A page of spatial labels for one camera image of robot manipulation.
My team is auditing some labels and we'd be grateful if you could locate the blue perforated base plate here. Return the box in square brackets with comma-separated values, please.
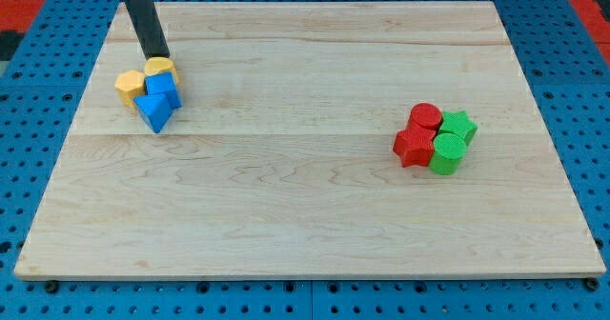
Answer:
[1, 0, 609, 319]

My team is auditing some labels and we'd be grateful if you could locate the blue cube block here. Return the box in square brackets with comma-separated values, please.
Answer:
[145, 72, 182, 110]

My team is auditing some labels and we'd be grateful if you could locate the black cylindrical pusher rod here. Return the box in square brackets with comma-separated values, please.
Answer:
[123, 0, 171, 59]

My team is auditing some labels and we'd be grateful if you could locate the green star block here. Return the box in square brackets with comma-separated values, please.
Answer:
[437, 110, 478, 146]

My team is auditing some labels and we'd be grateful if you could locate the light wooden board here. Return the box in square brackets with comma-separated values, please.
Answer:
[14, 1, 606, 281]

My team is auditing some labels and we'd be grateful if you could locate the yellow hexagon block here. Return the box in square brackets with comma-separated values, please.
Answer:
[114, 70, 146, 109]

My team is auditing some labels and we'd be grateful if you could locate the red star block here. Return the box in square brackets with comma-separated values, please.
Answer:
[393, 123, 437, 168]

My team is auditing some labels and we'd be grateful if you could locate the yellow heart block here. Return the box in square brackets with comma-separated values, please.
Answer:
[144, 57, 180, 85]

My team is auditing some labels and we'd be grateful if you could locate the green cylinder block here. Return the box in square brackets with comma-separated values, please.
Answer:
[429, 133, 467, 175]

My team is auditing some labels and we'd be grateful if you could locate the red cylinder block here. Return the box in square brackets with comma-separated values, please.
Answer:
[407, 103, 442, 130]

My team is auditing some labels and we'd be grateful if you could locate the blue triangle block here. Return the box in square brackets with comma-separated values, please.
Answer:
[133, 94, 173, 133]

